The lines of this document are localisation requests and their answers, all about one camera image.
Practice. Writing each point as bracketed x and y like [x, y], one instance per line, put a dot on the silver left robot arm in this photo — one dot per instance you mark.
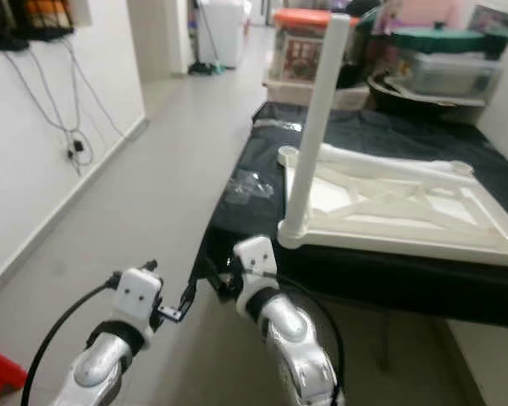
[102, 368]

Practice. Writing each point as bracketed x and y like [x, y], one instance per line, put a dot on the black wok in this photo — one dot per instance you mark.
[398, 101]

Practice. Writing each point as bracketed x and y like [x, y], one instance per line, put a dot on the white plastic table top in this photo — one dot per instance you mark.
[415, 241]

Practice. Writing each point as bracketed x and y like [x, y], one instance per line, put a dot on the red plastic stool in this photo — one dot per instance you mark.
[2, 376]

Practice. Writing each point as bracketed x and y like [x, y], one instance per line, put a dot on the clear plastic storage box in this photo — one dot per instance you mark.
[449, 74]

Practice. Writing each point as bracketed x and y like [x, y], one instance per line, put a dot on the black charger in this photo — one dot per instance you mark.
[79, 148]

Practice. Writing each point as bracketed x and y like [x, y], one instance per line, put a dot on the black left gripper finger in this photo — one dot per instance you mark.
[188, 293]

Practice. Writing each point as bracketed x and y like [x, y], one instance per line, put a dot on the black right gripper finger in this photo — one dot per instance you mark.
[213, 269]

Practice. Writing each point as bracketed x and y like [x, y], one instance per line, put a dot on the green plastic lid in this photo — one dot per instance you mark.
[440, 38]

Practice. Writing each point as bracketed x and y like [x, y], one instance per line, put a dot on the grey stone ledge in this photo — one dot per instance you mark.
[288, 96]

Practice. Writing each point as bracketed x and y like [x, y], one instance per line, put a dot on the pink cardboard box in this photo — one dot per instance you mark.
[432, 13]

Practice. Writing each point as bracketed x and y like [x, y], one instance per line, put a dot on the white cabinet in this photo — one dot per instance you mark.
[220, 34]

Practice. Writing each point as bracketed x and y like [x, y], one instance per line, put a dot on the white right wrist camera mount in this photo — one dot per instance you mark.
[256, 258]

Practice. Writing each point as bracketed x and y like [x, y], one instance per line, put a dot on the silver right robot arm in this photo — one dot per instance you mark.
[296, 347]

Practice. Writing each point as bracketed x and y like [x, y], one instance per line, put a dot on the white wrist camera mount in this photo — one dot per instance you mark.
[256, 258]
[140, 292]

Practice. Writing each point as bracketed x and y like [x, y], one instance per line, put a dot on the orange lid storage box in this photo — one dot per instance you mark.
[296, 46]

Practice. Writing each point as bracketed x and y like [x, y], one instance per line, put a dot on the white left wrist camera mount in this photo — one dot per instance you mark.
[140, 292]

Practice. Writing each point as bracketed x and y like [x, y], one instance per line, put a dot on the black tablecloth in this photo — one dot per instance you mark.
[245, 228]

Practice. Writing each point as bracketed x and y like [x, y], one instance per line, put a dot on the mop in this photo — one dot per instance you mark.
[199, 69]

